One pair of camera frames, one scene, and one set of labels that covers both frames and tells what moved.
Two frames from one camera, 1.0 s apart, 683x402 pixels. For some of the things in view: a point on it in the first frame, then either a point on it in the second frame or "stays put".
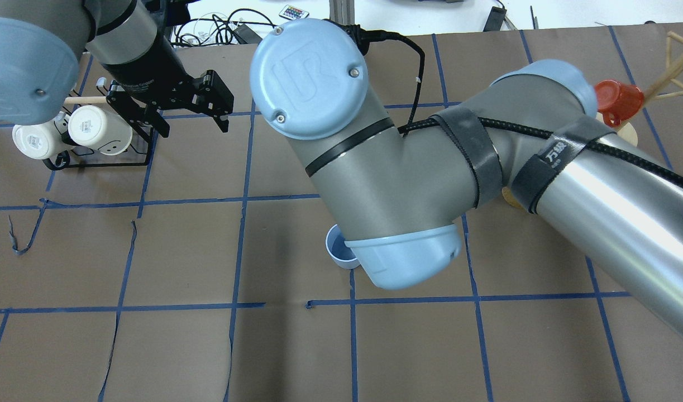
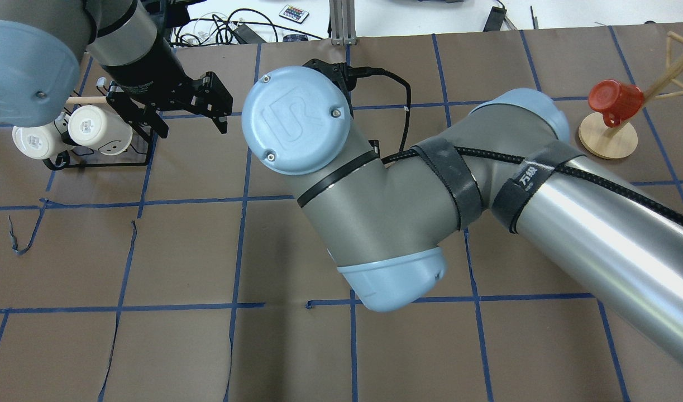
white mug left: [92, 126] stays put
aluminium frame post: [342, 12] stays put
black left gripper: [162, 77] stays put
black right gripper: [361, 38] to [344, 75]
